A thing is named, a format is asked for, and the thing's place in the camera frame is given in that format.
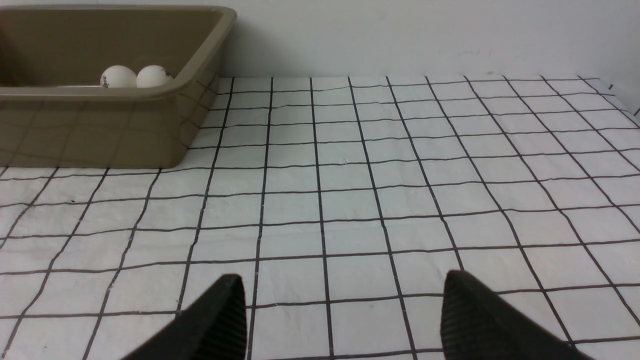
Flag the white ping-pong ball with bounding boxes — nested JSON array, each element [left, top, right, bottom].
[[100, 64, 137, 88], [135, 64, 175, 88]]

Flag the olive green plastic bin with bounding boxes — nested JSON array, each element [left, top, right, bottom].
[[0, 4, 238, 169]]

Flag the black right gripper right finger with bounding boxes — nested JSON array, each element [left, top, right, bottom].
[[439, 269, 590, 360]]

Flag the white grid-pattern tablecloth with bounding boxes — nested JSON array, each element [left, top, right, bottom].
[[0, 76, 639, 360]]

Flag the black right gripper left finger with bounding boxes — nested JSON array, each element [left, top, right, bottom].
[[124, 274, 248, 360]]

